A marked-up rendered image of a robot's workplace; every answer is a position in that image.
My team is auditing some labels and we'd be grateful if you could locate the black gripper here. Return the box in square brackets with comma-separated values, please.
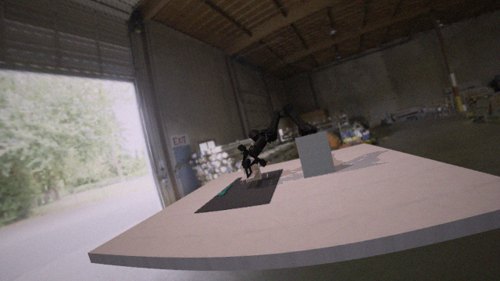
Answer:
[237, 143, 267, 169]

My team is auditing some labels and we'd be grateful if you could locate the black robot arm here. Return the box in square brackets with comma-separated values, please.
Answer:
[248, 102, 317, 148]

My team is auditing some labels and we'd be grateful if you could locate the tan square tile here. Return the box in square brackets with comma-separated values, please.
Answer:
[243, 163, 262, 182]

